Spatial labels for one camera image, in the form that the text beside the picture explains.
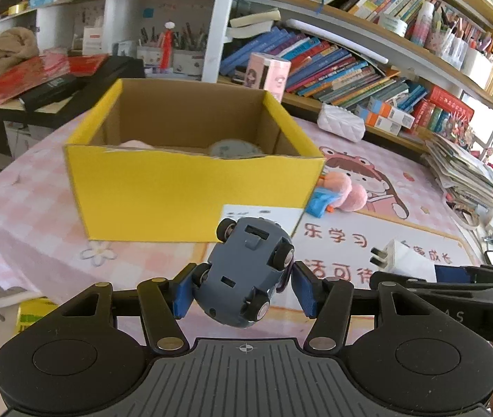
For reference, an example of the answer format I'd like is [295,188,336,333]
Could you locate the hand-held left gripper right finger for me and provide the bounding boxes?
[292,261,425,354]

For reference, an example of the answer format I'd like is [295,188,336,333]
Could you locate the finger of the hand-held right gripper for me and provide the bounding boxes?
[369,270,490,302]
[435,264,493,287]

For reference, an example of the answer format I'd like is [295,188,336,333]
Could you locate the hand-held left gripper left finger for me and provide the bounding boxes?
[57,263,197,354]

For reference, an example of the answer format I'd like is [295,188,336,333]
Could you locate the white charger plug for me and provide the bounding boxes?
[370,239,438,287]

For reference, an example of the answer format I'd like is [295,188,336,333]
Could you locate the grey toy car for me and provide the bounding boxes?
[193,217,296,328]

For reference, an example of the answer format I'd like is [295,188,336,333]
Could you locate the yellow cardboard box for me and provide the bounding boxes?
[64,78,326,242]

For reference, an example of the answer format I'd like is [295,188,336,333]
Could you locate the pink fluffy toy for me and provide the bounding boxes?
[319,171,368,213]

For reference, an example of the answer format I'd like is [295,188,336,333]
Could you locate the yellow tape roll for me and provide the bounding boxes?
[207,138,264,159]

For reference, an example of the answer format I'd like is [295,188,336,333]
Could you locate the small clear tape roll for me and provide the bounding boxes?
[450,202,482,231]

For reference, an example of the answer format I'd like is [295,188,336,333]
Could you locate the small blue toy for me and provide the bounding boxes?
[305,189,339,218]

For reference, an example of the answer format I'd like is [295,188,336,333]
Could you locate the stack of magazines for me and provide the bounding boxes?
[424,132,493,213]

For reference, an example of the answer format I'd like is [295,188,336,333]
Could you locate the yellow carton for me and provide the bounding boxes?
[15,297,62,335]

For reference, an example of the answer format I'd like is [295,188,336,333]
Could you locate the red boxed book set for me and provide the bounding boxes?
[411,85,475,140]

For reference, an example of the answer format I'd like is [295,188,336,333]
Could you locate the white quilted pouch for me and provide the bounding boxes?
[317,103,366,142]

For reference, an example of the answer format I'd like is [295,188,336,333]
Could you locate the pink checked tablecloth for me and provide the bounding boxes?
[0,113,490,344]

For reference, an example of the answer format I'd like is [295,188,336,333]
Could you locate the orange white small box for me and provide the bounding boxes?
[355,104,403,136]
[365,96,416,129]

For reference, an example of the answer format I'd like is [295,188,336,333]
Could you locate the white storage container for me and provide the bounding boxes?
[461,46,493,90]

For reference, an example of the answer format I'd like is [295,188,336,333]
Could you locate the pink cylinder humidifier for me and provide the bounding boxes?
[245,51,293,104]

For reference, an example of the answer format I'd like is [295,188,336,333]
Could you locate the row of leaning books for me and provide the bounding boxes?
[219,26,429,111]

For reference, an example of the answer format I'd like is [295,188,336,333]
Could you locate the white pen holder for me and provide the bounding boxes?
[137,43,164,70]
[172,49,206,80]

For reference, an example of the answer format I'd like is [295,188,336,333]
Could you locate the clear pen cup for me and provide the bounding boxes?
[429,26,468,68]

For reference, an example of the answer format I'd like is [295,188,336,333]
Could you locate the black electronic keyboard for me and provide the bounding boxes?
[0,54,146,114]

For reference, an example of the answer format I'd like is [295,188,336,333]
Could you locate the red tassel ornament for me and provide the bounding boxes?
[162,21,174,70]

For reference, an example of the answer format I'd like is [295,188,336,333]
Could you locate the white light tube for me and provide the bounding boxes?
[285,17,388,64]

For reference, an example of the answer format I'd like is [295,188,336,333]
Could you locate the pastel glue bottle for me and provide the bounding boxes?
[410,1,435,48]

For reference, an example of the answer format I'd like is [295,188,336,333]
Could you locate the white round tin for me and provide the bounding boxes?
[379,12,409,38]

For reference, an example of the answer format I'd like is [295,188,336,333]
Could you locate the cream paperback book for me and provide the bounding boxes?
[228,21,273,39]
[229,9,282,29]

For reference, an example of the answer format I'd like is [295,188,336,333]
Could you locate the red paper sheets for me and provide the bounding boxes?
[0,52,110,120]

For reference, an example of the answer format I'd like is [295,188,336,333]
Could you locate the white red label box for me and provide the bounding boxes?
[83,26,105,53]

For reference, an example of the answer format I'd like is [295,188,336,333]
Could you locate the white bookshelf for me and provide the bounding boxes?
[0,0,493,161]

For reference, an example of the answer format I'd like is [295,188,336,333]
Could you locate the beige cloth bundle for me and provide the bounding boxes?
[0,26,41,80]

